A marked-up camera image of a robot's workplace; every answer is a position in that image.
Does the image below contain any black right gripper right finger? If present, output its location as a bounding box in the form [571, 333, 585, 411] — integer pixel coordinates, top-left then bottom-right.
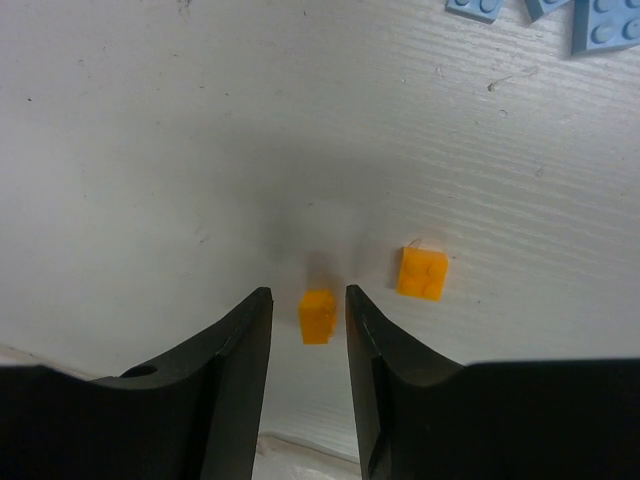
[345, 285, 639, 479]

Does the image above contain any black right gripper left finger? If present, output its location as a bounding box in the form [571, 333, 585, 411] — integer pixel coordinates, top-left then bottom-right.
[1, 287, 273, 479]

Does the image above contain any orange small square piece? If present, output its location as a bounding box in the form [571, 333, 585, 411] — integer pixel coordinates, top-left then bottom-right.
[396, 246, 449, 302]

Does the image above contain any orange small round piece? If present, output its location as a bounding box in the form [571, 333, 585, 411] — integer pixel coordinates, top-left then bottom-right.
[298, 290, 337, 345]

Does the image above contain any light blue square plate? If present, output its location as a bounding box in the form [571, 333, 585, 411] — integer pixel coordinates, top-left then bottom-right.
[524, 0, 570, 22]
[571, 0, 640, 55]

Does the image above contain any light blue lego plate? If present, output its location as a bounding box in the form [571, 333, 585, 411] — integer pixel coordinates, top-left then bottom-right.
[445, 0, 504, 24]

